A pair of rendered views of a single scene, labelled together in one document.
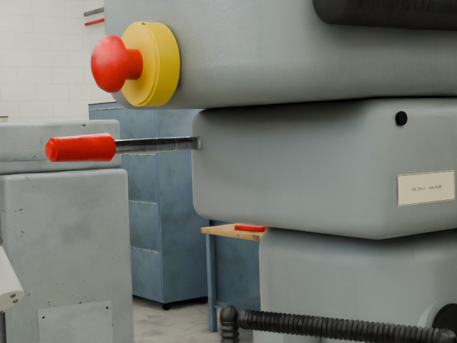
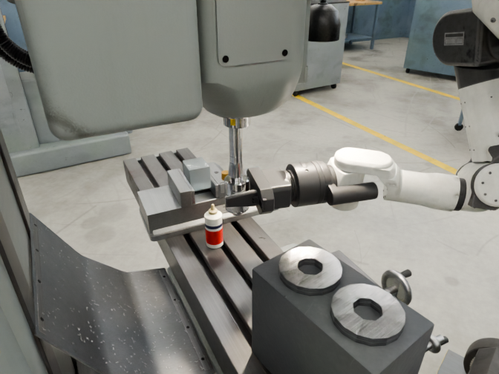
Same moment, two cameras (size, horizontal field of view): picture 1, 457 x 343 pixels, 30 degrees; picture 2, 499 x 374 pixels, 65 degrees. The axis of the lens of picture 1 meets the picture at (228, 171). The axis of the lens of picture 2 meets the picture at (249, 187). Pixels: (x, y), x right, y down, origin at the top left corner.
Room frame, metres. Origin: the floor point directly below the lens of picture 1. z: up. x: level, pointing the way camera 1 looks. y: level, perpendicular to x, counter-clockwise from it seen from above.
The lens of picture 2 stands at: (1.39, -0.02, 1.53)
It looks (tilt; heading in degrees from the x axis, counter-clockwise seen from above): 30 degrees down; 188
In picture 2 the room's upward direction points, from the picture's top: straight up
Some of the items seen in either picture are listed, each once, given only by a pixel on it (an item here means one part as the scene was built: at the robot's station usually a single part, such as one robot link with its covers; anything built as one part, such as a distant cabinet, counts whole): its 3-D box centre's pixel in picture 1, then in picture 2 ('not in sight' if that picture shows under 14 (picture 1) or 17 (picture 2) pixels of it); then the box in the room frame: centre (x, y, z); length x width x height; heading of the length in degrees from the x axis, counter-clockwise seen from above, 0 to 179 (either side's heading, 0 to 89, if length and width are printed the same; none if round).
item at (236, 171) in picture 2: not in sight; (235, 151); (0.75, -0.13, 1.23); 0.03 x 0.03 x 0.11
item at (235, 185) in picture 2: not in sight; (236, 180); (0.75, -0.13, 1.17); 0.05 x 0.05 x 0.01
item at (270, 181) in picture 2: not in sight; (282, 188); (0.71, -0.05, 1.14); 0.13 x 0.12 x 0.10; 22
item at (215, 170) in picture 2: not in sight; (217, 178); (0.52, -0.22, 1.04); 0.12 x 0.06 x 0.04; 33
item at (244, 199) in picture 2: not in sight; (242, 200); (0.78, -0.12, 1.14); 0.06 x 0.02 x 0.03; 112
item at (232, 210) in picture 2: not in sight; (236, 195); (0.75, -0.13, 1.13); 0.05 x 0.05 x 0.06
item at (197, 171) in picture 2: not in sight; (196, 174); (0.55, -0.27, 1.07); 0.06 x 0.05 x 0.06; 33
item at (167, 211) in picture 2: not in sight; (209, 192); (0.54, -0.25, 1.01); 0.35 x 0.15 x 0.11; 123
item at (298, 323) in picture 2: not in sight; (329, 336); (0.99, 0.04, 1.05); 0.22 x 0.12 x 0.20; 46
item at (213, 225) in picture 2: not in sight; (213, 224); (0.68, -0.20, 1.01); 0.04 x 0.04 x 0.11
